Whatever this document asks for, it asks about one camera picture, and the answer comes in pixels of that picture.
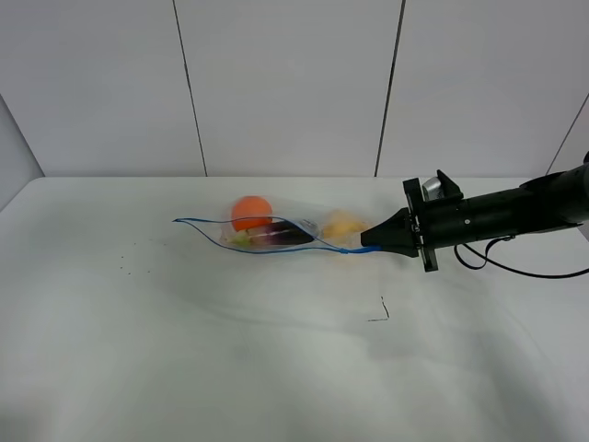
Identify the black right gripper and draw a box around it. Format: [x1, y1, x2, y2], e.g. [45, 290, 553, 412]
[361, 178, 438, 272]

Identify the clear zip bag blue seal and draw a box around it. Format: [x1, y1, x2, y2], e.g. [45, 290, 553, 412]
[175, 195, 381, 255]

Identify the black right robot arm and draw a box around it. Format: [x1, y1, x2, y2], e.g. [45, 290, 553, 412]
[360, 163, 588, 272]

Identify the purple eggplant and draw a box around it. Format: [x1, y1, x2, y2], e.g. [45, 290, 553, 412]
[229, 221, 314, 250]

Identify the orange fruit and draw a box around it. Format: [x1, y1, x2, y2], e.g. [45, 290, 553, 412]
[231, 195, 272, 231]

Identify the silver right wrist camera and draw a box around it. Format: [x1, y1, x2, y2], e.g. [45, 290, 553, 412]
[422, 169, 464, 202]

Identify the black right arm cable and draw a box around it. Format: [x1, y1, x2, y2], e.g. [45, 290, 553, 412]
[454, 234, 589, 279]

